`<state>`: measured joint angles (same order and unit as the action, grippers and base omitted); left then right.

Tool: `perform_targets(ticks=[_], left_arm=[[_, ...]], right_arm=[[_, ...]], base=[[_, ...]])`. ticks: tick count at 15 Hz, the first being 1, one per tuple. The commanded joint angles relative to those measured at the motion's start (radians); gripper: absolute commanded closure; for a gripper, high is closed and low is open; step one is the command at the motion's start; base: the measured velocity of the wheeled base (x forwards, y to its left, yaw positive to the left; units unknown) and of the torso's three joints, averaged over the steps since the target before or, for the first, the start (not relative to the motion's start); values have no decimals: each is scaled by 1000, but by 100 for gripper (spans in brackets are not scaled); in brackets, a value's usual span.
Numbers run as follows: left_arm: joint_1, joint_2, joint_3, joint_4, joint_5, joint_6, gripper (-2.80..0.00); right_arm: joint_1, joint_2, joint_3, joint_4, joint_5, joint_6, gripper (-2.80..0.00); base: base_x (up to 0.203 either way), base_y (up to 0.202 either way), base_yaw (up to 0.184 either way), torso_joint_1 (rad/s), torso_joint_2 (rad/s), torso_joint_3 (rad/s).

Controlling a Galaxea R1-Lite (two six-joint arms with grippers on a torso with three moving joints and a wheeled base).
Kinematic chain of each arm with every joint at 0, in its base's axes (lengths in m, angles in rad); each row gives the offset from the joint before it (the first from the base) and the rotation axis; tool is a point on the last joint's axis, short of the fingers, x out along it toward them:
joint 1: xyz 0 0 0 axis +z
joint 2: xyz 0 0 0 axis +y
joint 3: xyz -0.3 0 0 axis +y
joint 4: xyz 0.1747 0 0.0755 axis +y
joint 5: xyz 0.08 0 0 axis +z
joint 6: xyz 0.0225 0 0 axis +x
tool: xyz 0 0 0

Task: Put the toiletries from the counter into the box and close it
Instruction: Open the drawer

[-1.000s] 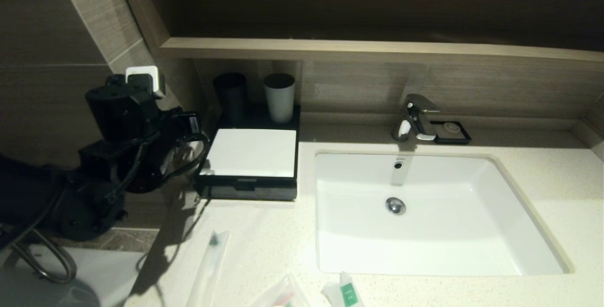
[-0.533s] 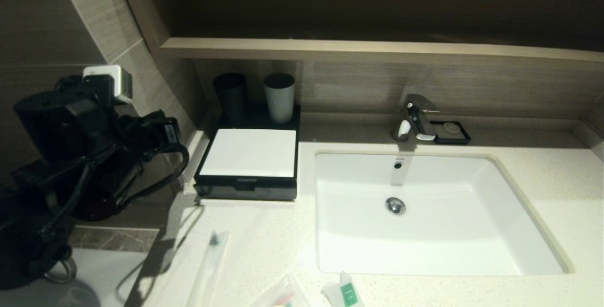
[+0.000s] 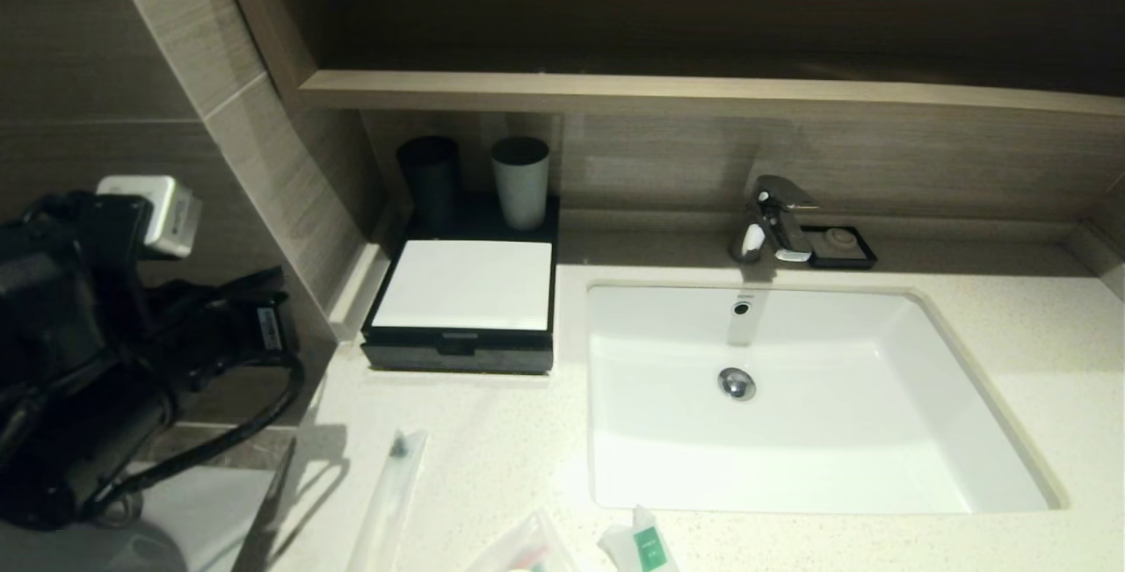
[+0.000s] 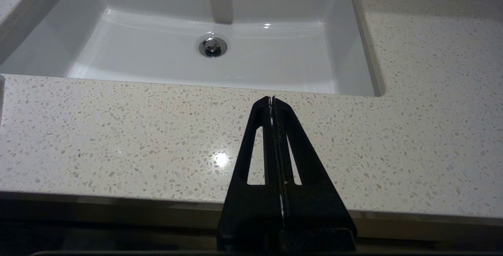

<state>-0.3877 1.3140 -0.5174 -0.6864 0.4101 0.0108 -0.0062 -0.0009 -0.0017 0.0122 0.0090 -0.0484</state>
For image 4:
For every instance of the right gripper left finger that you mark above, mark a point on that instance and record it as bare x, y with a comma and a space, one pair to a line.
251, 212

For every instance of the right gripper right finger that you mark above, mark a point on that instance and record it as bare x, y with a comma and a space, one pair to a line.
314, 212

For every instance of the chrome drain stopper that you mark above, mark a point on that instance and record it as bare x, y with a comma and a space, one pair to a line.
212, 46

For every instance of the white sink basin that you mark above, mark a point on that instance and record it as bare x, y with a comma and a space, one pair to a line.
157, 51

